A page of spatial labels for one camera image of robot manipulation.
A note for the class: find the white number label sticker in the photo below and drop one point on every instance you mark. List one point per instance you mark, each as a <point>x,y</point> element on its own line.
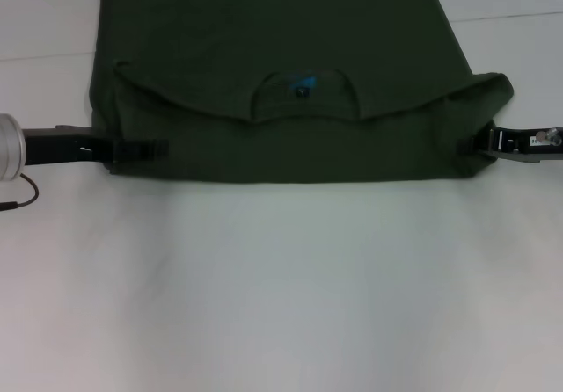
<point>538,139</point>

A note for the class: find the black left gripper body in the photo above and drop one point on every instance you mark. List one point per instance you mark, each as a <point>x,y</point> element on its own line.
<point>66,148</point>

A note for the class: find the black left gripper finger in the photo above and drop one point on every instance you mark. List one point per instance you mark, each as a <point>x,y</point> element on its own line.
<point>141,149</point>

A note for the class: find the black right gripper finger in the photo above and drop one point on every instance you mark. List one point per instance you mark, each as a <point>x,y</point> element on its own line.
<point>473,145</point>

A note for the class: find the dark green FREE! t-shirt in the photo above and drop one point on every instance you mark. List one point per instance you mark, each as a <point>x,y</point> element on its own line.
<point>286,36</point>

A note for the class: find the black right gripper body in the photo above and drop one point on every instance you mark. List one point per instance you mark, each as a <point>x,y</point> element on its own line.
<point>528,143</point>

